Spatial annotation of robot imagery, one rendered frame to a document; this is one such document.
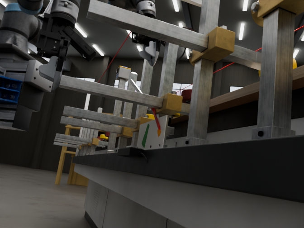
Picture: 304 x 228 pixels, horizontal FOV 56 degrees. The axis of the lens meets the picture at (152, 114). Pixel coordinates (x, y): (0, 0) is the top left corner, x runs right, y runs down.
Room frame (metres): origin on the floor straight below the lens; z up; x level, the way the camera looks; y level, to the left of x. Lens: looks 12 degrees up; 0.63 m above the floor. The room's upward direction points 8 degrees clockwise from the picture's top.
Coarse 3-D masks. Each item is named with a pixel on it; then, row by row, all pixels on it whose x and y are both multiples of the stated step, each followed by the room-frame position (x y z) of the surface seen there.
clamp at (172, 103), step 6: (162, 96) 0.86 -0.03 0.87; (168, 96) 0.82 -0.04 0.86; (174, 96) 0.82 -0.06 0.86; (180, 96) 0.83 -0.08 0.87; (162, 102) 0.85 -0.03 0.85; (168, 102) 0.82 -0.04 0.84; (174, 102) 0.82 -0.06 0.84; (180, 102) 0.83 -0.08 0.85; (162, 108) 0.84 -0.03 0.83; (168, 108) 0.82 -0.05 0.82; (174, 108) 0.82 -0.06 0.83; (180, 108) 0.83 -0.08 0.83; (168, 114) 0.89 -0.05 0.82
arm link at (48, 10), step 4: (52, 0) 1.21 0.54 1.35; (48, 4) 1.22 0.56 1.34; (48, 8) 1.22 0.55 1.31; (48, 12) 1.22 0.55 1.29; (40, 16) 1.21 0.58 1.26; (40, 20) 1.21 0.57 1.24; (40, 28) 1.20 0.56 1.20; (36, 36) 1.21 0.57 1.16; (32, 40) 1.22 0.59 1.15; (36, 40) 1.23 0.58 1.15
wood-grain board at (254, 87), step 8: (296, 72) 0.58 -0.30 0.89; (296, 80) 0.59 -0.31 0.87; (240, 88) 0.77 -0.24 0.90; (248, 88) 0.74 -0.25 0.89; (256, 88) 0.70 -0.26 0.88; (296, 88) 0.64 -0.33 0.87; (224, 96) 0.84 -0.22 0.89; (232, 96) 0.81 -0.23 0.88; (240, 96) 0.77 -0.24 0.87; (248, 96) 0.75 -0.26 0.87; (256, 96) 0.74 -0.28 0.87; (216, 104) 0.89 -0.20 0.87; (224, 104) 0.87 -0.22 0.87; (232, 104) 0.86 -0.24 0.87; (240, 104) 0.84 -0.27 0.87; (176, 120) 1.24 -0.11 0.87; (184, 120) 1.21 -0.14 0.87
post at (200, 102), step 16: (208, 0) 0.65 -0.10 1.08; (208, 16) 0.65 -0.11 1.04; (208, 32) 0.65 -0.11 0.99; (208, 64) 0.66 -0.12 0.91; (208, 80) 0.66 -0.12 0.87; (192, 96) 0.67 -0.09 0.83; (208, 96) 0.66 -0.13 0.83; (192, 112) 0.67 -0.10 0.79; (208, 112) 0.66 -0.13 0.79; (192, 128) 0.66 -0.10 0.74
